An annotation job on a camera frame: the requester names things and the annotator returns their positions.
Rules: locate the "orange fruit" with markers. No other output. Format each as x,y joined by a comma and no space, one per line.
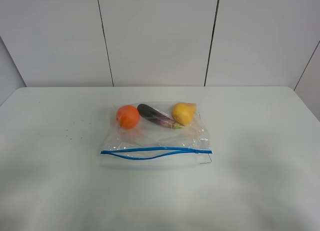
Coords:
127,116

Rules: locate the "dark purple eggplant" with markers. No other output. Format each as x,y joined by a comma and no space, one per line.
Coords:
154,116

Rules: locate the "clear zip bag blue seal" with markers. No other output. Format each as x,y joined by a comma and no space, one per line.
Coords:
151,145

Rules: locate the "yellow lemon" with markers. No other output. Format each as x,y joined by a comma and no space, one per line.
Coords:
183,113

